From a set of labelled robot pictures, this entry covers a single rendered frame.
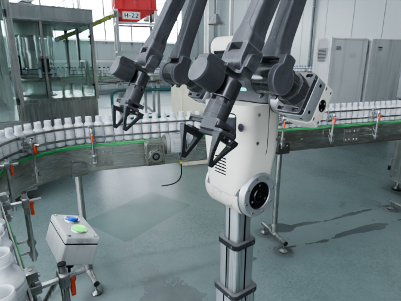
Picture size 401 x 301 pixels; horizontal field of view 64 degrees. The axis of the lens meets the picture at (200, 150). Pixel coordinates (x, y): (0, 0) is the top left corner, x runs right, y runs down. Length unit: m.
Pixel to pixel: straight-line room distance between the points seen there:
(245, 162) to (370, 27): 12.60
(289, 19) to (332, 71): 5.43
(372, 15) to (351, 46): 7.05
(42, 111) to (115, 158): 3.67
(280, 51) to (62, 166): 1.57
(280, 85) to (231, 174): 0.38
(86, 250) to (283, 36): 0.70
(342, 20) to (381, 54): 7.12
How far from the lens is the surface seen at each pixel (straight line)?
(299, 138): 2.60
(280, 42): 0.84
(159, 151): 2.02
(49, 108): 5.72
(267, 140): 1.05
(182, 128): 0.74
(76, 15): 5.83
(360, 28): 13.64
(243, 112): 0.98
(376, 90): 7.05
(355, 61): 6.61
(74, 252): 0.81
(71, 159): 2.09
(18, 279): 0.65
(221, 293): 1.38
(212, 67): 0.69
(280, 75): 0.80
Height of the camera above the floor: 1.50
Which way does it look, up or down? 16 degrees down
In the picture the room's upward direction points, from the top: straight up
